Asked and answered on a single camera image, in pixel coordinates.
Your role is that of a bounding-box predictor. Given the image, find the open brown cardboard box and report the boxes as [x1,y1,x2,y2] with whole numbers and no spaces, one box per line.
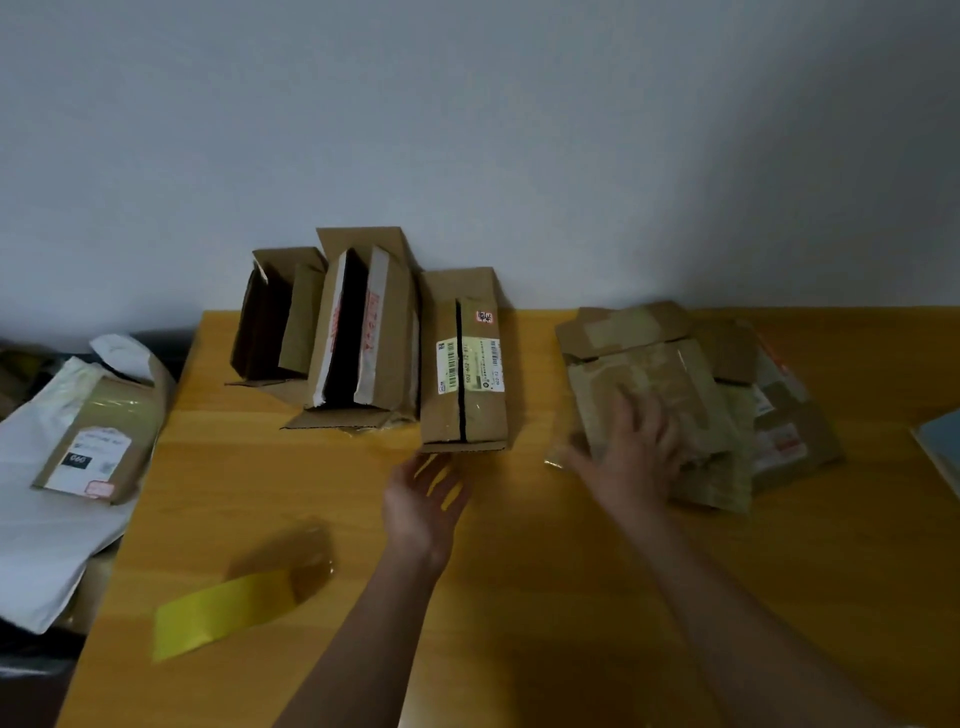
[227,246,330,388]

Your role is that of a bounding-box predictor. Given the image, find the sealed cardboard box with labels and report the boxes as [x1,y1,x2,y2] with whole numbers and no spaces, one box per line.
[417,267,510,454]

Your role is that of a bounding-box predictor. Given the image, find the yellow tape strip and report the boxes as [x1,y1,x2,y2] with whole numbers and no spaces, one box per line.
[151,568,303,664]

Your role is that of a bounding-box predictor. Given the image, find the flattened cardboard sheet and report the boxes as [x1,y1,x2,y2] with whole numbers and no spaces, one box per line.
[669,382,756,516]

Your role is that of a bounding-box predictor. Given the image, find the taped cardboard box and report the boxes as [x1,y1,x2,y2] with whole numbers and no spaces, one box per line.
[564,337,742,468]

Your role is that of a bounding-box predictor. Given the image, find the person's right forearm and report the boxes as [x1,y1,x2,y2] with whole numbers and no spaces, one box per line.
[609,501,905,728]

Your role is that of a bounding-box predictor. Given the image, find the person's right hand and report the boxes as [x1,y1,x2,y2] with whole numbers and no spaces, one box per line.
[558,386,689,526]

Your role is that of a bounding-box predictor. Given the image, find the pale blue book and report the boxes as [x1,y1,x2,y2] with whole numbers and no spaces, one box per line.
[910,408,960,500]

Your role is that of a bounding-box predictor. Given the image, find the cardboard parcel with white label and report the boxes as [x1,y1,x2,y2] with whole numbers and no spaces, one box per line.
[31,358,177,506]

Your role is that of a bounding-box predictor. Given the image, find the open cardboard box white flaps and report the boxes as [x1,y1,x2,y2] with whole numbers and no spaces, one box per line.
[282,226,421,432]

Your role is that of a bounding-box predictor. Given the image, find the person's left hand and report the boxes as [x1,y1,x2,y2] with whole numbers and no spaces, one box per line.
[381,452,474,579]

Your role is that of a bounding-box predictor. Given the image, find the flattened cardboard with red label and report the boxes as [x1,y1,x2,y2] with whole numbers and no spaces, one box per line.
[746,336,846,494]

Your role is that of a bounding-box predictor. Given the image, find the flattened brown cardboard box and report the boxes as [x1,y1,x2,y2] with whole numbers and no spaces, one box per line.
[555,300,760,385]

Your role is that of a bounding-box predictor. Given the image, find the clear tape roll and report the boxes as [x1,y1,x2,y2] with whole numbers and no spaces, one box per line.
[225,519,336,603]

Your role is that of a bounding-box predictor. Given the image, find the white plastic mailer bag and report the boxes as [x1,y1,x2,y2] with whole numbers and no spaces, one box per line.
[0,333,162,636]

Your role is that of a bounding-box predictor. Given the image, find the person's left forearm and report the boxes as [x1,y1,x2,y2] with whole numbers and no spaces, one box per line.
[273,551,445,728]

